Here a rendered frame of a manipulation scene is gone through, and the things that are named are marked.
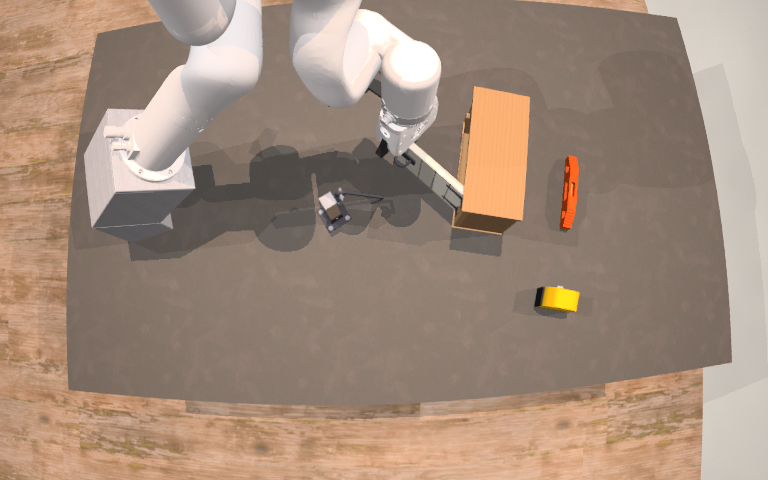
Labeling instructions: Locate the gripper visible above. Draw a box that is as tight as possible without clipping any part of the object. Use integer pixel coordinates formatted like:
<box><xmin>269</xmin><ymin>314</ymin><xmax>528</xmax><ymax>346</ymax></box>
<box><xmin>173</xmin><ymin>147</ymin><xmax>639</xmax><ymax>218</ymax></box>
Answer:
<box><xmin>376</xmin><ymin>97</ymin><xmax>438</xmax><ymax>158</ymax></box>

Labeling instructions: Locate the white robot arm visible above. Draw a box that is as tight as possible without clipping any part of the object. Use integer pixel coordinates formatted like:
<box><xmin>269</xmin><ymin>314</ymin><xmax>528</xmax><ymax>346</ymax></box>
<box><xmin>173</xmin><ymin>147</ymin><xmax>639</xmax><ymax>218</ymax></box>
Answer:
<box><xmin>104</xmin><ymin>0</ymin><xmax>441</xmax><ymax>183</ymax></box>

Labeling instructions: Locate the small brown wooden cabinet with white door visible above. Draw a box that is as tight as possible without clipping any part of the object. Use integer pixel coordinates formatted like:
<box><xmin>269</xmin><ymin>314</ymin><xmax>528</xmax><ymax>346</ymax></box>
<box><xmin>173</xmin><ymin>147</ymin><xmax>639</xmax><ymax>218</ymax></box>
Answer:
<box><xmin>393</xmin><ymin>86</ymin><xmax>530</xmax><ymax>236</ymax></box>

